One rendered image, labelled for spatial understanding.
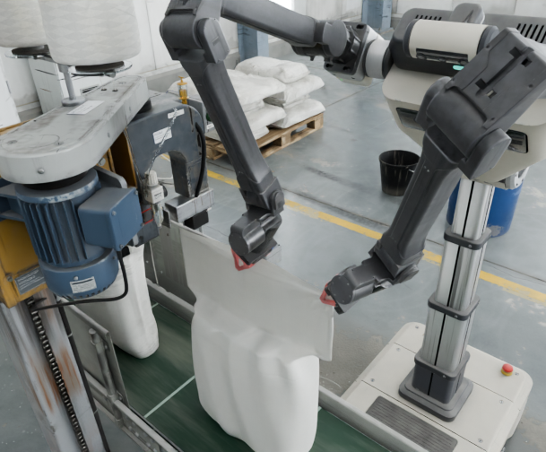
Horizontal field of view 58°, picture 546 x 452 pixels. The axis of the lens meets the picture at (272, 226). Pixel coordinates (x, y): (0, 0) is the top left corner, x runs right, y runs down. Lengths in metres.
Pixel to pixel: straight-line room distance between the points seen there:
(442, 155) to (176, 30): 0.47
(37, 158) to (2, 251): 0.33
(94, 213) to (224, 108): 0.30
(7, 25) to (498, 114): 0.96
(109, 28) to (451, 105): 0.60
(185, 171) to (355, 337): 1.40
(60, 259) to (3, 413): 1.53
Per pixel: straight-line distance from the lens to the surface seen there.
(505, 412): 2.01
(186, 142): 1.38
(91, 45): 0.97
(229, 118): 0.93
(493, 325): 2.74
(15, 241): 1.20
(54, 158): 0.93
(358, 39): 1.25
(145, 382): 1.87
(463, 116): 0.62
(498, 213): 3.33
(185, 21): 0.86
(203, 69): 0.88
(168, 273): 2.23
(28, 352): 1.42
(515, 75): 0.62
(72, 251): 1.04
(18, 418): 2.47
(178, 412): 1.76
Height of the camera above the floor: 1.74
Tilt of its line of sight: 31 degrees down
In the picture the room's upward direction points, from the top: 2 degrees counter-clockwise
